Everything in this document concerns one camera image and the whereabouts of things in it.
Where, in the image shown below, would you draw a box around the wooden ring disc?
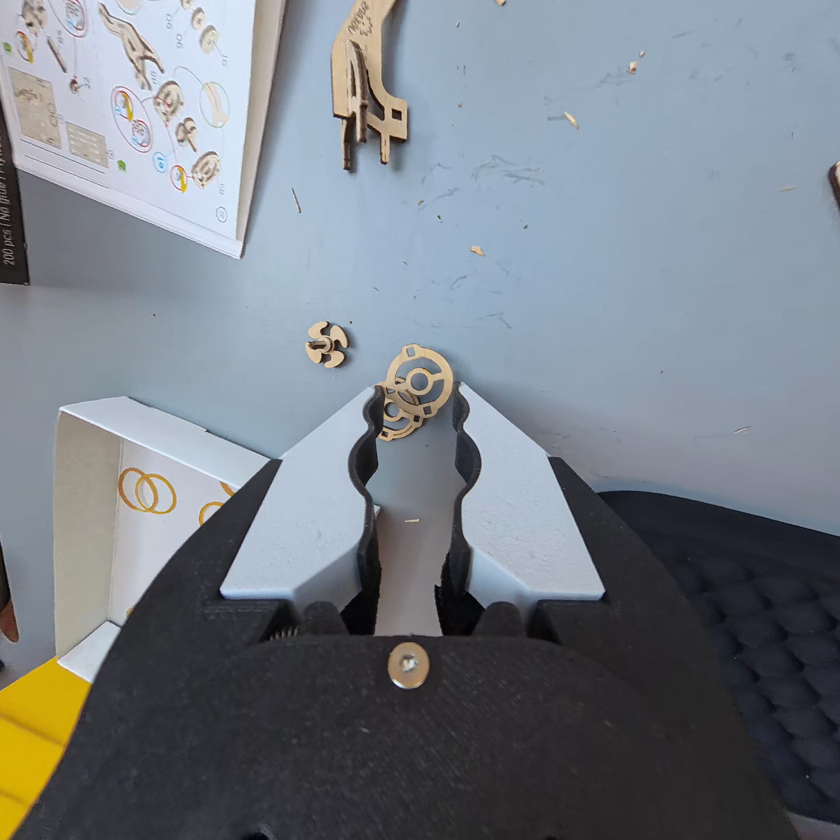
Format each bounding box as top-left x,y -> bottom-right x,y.
386,344 -> 455,424
377,382 -> 426,442

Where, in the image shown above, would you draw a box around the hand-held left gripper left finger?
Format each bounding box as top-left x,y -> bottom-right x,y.
220,385 -> 384,634

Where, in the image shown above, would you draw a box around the yellow plastic bin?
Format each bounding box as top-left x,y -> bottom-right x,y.
0,656 -> 93,840

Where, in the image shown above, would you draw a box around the black model kit box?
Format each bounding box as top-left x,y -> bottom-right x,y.
0,98 -> 30,286

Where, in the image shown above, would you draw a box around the small wooden hub with axle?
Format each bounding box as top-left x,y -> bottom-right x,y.
306,321 -> 350,368

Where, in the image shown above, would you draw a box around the wooden fork arm part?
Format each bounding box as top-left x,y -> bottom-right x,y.
330,0 -> 409,173

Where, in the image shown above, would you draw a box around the black padded wrist rest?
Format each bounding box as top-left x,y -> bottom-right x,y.
594,491 -> 840,821

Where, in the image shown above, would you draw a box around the scattered wood chips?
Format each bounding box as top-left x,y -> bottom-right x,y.
292,0 -> 798,526

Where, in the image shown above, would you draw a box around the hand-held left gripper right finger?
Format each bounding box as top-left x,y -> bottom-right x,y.
436,382 -> 605,636

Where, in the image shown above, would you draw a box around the white cardboard tray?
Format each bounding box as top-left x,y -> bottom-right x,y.
54,395 -> 273,680

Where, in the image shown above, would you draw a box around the white instruction booklet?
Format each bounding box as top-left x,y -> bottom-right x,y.
0,0 -> 287,259

